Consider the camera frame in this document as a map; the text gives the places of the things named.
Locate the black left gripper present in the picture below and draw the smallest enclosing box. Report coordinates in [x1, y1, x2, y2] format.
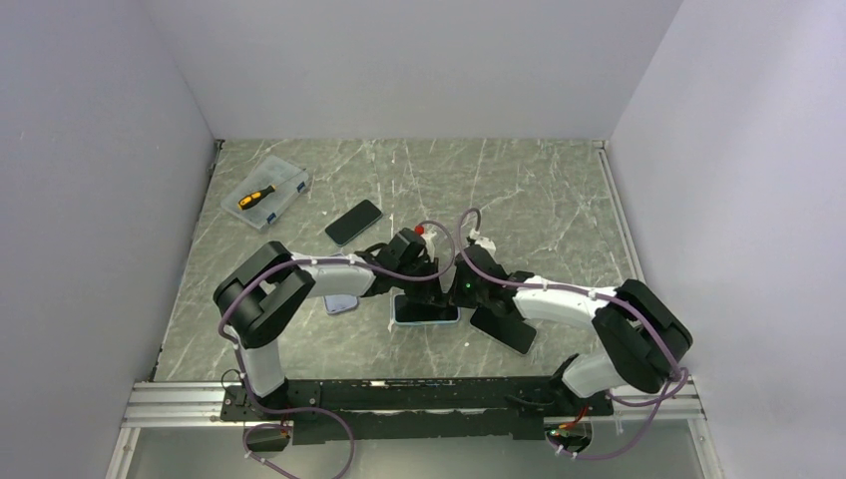
[396, 257, 446, 308]

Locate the light blue phone case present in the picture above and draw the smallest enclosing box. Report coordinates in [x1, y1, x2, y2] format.
[392, 293, 461, 328]

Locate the clear magsafe phone case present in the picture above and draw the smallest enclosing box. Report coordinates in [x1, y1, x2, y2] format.
[469, 304, 539, 357]

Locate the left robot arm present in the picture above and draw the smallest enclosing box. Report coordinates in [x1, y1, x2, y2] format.
[212, 229, 447, 419]

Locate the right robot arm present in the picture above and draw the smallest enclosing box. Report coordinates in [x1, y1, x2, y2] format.
[453, 244, 693, 414]

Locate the clear plastic organizer box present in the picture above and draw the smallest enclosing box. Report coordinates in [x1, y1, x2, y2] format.
[220, 156, 310, 232]

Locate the yellow black screwdriver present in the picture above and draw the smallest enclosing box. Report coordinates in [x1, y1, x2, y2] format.
[237, 185, 276, 211]

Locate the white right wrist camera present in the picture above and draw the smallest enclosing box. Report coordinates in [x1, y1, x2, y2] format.
[467, 231, 496, 257]

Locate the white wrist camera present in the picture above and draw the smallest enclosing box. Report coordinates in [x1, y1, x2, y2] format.
[414, 225, 438, 258]
[467, 231, 496, 257]

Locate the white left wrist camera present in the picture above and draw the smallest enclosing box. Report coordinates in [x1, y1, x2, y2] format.
[414, 225, 438, 258]

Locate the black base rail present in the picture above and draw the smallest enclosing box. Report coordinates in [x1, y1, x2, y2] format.
[225, 376, 612, 445]

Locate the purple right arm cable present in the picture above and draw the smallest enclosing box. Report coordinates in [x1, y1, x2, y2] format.
[456, 208, 692, 462]

